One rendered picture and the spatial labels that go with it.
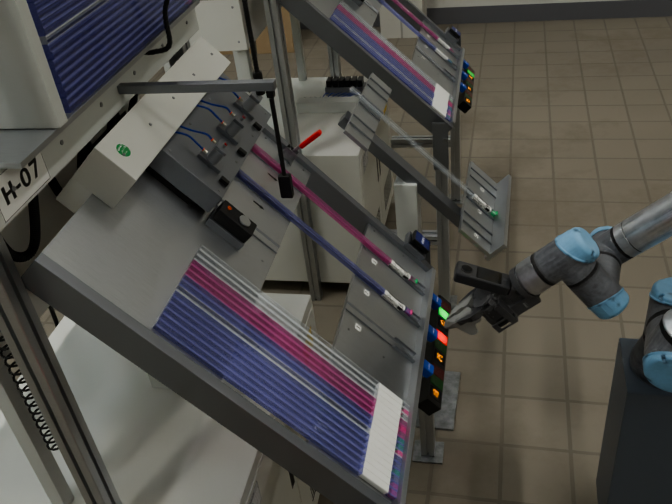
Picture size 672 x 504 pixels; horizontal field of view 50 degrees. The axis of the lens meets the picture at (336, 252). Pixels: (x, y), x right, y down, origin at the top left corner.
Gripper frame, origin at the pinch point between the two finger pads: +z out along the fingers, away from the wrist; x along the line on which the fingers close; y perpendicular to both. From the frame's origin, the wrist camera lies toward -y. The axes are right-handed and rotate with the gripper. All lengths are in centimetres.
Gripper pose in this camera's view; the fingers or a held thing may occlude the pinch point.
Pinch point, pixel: (446, 321)
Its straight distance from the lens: 160.7
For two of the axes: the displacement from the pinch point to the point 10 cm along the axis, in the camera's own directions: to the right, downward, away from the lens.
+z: -6.5, 5.3, 5.5
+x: 1.9, -5.9, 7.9
